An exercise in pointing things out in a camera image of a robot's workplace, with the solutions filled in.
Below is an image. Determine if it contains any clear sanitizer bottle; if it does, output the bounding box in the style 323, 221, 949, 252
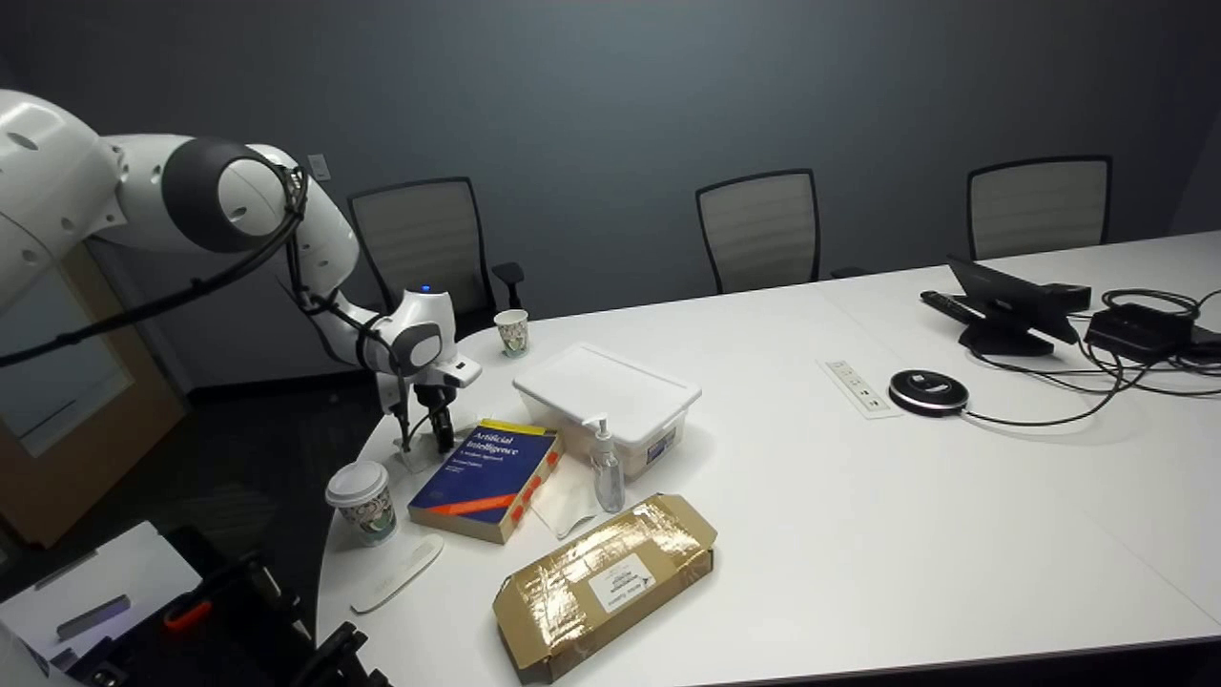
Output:
593, 417, 628, 518

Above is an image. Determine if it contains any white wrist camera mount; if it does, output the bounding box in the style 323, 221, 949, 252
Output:
435, 357, 486, 394

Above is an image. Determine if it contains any blue book with yellow edge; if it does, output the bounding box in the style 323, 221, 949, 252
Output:
407, 417, 565, 546

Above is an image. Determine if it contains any white board sheet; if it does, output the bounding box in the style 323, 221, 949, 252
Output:
0, 515, 211, 672

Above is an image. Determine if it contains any black electronics box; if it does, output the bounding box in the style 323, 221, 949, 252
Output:
1085, 287, 1221, 367

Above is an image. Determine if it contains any table power outlet strip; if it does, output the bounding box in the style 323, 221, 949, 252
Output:
822, 357, 902, 420

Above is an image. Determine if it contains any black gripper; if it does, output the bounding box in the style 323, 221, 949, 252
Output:
394, 373, 467, 461

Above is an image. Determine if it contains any round black speaker puck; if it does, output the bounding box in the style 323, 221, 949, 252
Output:
885, 367, 974, 420

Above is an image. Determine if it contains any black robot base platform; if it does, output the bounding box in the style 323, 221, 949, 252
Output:
49, 511, 394, 687

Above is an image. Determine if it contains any white plastic container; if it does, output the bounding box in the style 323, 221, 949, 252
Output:
507, 345, 707, 483

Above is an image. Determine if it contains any black table cable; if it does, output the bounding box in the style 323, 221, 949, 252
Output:
958, 334, 1221, 433

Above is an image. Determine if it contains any mesh back office chair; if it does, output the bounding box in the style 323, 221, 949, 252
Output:
689, 165, 829, 297
345, 171, 532, 339
960, 152, 1118, 263

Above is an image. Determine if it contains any black conference phone stand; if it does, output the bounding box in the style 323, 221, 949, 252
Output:
921, 255, 1094, 363

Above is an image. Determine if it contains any brown cardboard box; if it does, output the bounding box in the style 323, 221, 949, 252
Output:
488, 488, 721, 687

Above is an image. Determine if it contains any gray marker pen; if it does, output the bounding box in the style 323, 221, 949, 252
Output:
49, 592, 133, 644

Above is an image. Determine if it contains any patterned open paper cup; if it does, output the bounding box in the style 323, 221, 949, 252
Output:
491, 306, 533, 363

